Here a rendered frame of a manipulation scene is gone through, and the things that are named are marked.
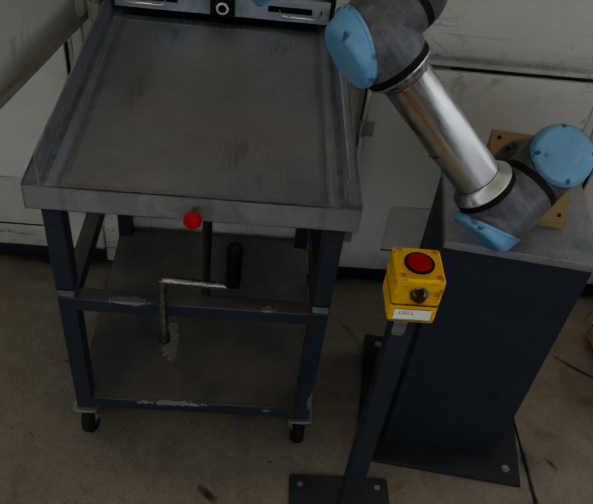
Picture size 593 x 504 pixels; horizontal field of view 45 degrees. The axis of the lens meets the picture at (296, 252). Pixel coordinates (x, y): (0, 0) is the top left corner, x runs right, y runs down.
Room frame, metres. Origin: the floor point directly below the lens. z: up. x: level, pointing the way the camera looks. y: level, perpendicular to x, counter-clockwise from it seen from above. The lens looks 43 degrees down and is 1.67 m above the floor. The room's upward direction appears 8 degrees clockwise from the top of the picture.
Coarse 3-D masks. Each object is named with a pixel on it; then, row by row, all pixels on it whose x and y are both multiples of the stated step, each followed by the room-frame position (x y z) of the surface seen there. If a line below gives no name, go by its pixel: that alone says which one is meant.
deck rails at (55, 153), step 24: (96, 24) 1.50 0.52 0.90; (120, 24) 1.62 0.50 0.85; (96, 48) 1.48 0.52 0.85; (72, 72) 1.26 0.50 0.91; (96, 72) 1.38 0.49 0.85; (336, 72) 1.46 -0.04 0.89; (72, 96) 1.24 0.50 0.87; (336, 96) 1.39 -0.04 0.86; (48, 120) 1.08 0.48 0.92; (72, 120) 1.18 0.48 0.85; (336, 120) 1.32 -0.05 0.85; (48, 144) 1.05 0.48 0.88; (72, 144) 1.11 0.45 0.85; (336, 144) 1.23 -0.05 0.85; (48, 168) 1.02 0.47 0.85; (336, 168) 1.15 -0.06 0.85; (336, 192) 1.07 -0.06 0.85
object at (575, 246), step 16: (448, 192) 1.25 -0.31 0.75; (576, 192) 1.32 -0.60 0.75; (448, 208) 1.20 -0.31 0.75; (576, 208) 1.26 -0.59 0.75; (448, 224) 1.15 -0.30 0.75; (576, 224) 1.20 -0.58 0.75; (592, 224) 1.21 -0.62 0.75; (448, 240) 1.09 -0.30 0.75; (464, 240) 1.10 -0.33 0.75; (528, 240) 1.13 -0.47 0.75; (544, 240) 1.14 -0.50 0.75; (560, 240) 1.14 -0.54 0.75; (576, 240) 1.15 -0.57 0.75; (592, 240) 1.16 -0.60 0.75; (496, 256) 1.09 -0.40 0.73; (512, 256) 1.09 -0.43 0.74; (528, 256) 1.08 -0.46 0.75; (544, 256) 1.09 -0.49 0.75; (560, 256) 1.09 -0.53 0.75; (576, 256) 1.10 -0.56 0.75; (592, 256) 1.11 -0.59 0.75; (592, 272) 1.08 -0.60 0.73
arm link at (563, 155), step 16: (544, 128) 1.13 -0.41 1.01; (560, 128) 1.12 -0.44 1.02; (576, 128) 1.13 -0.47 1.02; (528, 144) 1.13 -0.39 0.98; (544, 144) 1.09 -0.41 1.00; (560, 144) 1.10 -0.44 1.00; (576, 144) 1.10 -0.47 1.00; (512, 160) 1.11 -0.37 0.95; (528, 160) 1.09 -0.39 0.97; (544, 160) 1.07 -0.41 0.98; (560, 160) 1.07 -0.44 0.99; (576, 160) 1.08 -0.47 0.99; (592, 160) 1.09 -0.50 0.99; (544, 176) 1.05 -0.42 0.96; (560, 176) 1.05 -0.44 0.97; (576, 176) 1.06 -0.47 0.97; (560, 192) 1.06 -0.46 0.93
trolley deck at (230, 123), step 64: (128, 64) 1.44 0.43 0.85; (192, 64) 1.48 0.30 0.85; (256, 64) 1.52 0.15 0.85; (128, 128) 1.19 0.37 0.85; (192, 128) 1.22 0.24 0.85; (256, 128) 1.25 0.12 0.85; (320, 128) 1.29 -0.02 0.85; (64, 192) 0.98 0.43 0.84; (128, 192) 0.99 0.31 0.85; (192, 192) 1.02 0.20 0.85; (256, 192) 1.04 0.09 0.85; (320, 192) 1.07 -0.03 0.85
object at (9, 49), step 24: (0, 0) 1.32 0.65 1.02; (24, 0) 1.41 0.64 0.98; (48, 0) 1.51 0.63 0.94; (72, 0) 1.63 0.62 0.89; (0, 24) 1.31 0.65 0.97; (24, 24) 1.40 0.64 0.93; (48, 24) 1.50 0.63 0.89; (72, 24) 1.60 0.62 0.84; (0, 48) 1.29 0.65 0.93; (24, 48) 1.38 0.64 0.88; (48, 48) 1.47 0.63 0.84; (0, 72) 1.27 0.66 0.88; (24, 72) 1.35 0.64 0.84; (0, 96) 1.25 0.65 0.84
